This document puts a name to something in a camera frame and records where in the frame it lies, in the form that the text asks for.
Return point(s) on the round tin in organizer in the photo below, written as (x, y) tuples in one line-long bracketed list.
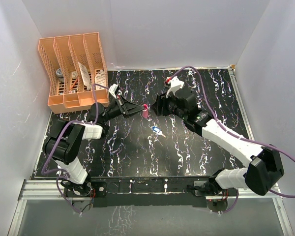
[(59, 73)]

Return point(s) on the blue key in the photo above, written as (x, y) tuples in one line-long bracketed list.
[(157, 130)]

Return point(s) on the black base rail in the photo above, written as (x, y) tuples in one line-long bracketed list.
[(150, 191)]

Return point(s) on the white paper packet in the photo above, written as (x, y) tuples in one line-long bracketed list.
[(85, 75)]

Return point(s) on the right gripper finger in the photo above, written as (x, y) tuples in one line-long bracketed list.
[(158, 110), (159, 101)]

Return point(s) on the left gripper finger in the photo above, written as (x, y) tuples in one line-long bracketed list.
[(129, 104), (129, 112)]

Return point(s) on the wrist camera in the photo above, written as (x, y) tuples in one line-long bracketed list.
[(174, 84), (114, 91)]

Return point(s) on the orange file organizer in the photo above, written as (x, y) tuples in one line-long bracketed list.
[(65, 52)]

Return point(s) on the white labelled packet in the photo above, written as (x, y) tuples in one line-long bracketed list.
[(100, 79)]

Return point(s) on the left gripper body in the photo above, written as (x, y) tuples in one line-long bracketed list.
[(115, 110)]

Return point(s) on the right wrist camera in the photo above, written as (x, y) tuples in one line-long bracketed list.
[(174, 84)]

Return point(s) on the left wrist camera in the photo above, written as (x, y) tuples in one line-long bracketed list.
[(114, 91)]

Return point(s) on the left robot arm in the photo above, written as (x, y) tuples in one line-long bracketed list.
[(66, 136)]

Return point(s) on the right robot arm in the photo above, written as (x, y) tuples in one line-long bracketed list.
[(262, 166)]

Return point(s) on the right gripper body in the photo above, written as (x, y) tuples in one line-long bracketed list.
[(169, 105)]

